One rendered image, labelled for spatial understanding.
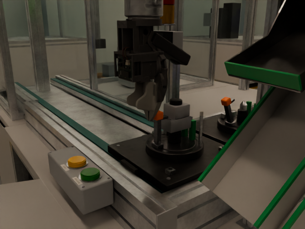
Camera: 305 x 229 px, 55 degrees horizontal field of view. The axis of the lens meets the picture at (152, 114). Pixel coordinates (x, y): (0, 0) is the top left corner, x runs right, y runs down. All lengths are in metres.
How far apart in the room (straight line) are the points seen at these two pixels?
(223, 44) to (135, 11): 5.25
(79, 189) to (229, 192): 0.29
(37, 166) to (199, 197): 0.53
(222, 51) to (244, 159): 5.31
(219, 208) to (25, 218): 0.42
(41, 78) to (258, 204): 1.34
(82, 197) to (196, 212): 0.22
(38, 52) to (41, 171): 0.83
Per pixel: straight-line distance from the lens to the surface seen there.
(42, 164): 0.95
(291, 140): 0.51
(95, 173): 0.62
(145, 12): 0.57
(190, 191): 0.59
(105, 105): 1.20
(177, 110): 0.66
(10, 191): 0.85
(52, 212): 0.73
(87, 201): 0.62
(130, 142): 0.76
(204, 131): 0.84
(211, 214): 0.63
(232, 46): 5.65
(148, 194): 0.57
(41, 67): 1.63
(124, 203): 0.61
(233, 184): 0.51
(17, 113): 1.39
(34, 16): 1.61
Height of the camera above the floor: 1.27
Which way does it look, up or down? 18 degrees down
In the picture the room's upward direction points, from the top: straight up
